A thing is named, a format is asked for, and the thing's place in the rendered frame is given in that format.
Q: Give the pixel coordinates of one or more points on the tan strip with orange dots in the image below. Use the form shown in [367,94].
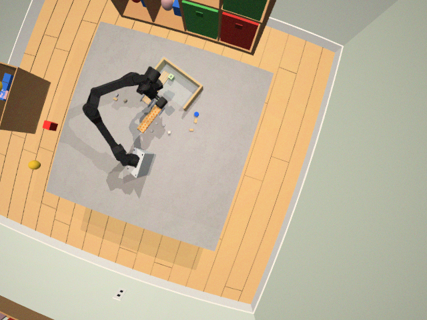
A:
[149,118]

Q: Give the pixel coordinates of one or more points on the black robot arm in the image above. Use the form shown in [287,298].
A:
[146,84]

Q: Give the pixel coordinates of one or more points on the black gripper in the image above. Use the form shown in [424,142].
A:
[161,101]

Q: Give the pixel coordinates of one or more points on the tan strip with blue lines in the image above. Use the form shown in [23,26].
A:
[146,99]

